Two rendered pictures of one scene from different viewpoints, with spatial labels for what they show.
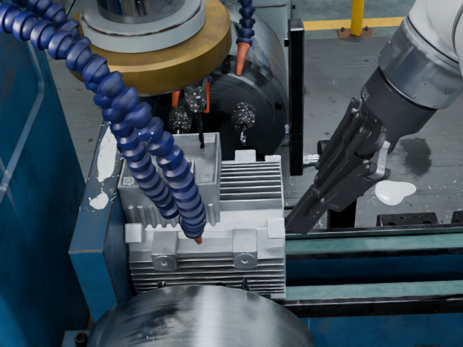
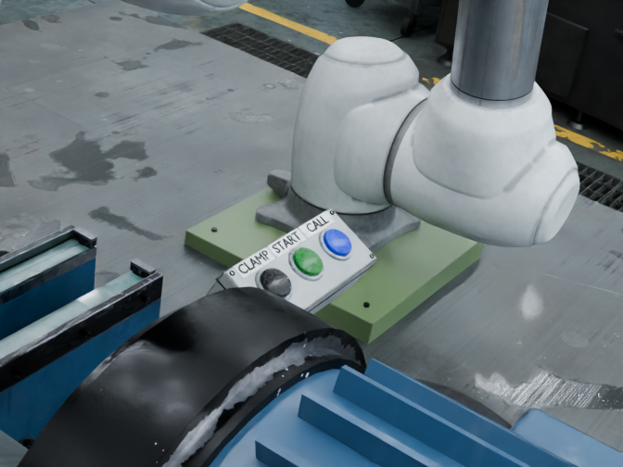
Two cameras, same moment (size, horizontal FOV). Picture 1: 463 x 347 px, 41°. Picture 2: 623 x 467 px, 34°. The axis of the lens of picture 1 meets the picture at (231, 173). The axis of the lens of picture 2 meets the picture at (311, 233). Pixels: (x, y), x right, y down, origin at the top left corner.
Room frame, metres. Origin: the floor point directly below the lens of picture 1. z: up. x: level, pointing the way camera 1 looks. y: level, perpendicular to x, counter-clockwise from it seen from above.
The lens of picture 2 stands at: (-0.05, 0.30, 1.56)
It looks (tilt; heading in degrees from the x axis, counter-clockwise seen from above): 30 degrees down; 295
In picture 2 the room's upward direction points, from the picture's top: 10 degrees clockwise
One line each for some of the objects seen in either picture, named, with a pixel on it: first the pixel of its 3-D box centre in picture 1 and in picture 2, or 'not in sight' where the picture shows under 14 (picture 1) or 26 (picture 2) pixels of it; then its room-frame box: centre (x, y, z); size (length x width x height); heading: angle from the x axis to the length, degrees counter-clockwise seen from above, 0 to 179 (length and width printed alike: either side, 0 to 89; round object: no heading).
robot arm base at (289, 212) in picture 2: not in sight; (330, 199); (0.50, -0.89, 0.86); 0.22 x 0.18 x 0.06; 173
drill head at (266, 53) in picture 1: (215, 80); not in sight; (0.93, 0.01, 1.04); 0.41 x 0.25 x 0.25; 176
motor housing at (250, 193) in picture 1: (211, 228); not in sight; (0.60, 0.03, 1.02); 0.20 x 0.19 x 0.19; 85
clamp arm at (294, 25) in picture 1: (297, 103); not in sight; (0.73, -0.10, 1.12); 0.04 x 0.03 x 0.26; 86
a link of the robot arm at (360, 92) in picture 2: not in sight; (360, 119); (0.47, -0.88, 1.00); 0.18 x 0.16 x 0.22; 175
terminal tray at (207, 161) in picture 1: (173, 180); not in sight; (0.60, 0.07, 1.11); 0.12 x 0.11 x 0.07; 85
